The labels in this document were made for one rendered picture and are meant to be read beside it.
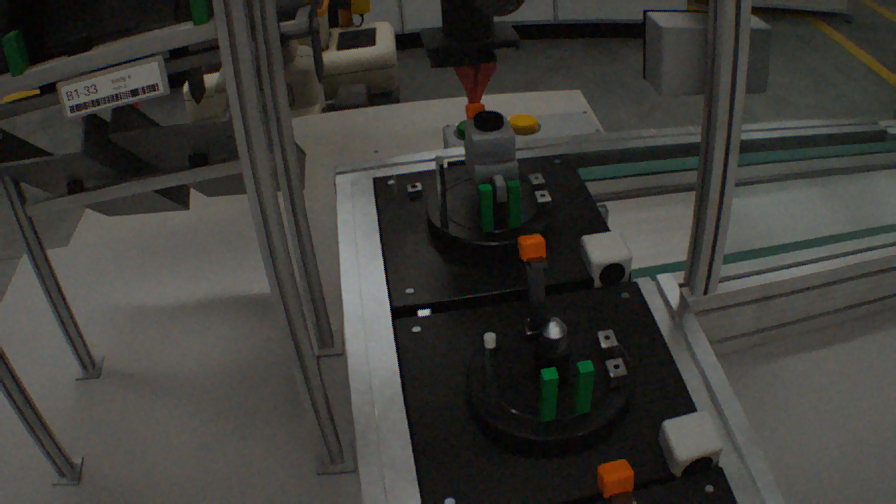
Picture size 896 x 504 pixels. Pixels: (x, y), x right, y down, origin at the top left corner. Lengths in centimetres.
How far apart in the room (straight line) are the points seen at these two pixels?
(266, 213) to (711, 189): 39
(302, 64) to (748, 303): 102
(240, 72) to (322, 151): 75
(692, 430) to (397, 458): 24
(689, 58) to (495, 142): 23
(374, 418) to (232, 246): 47
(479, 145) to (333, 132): 57
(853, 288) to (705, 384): 30
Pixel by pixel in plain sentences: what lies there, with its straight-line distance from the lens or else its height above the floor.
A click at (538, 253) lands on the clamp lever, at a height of 106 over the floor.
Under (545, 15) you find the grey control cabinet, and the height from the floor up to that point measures 16.
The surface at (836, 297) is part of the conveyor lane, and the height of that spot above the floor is 91.
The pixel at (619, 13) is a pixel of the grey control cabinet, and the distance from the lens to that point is 404.
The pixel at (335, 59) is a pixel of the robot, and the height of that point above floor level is 80.
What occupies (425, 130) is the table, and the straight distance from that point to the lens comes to 124.
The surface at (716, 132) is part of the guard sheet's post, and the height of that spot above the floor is 115.
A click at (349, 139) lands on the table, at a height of 86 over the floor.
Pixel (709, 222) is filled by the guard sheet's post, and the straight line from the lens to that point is 70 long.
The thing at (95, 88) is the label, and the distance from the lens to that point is 51.
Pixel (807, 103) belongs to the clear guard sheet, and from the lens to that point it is 71.
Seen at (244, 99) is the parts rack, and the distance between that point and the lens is 50.
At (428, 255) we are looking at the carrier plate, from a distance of 78.
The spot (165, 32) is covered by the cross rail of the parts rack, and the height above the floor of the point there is 131.
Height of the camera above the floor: 144
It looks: 37 degrees down
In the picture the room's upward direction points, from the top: 5 degrees counter-clockwise
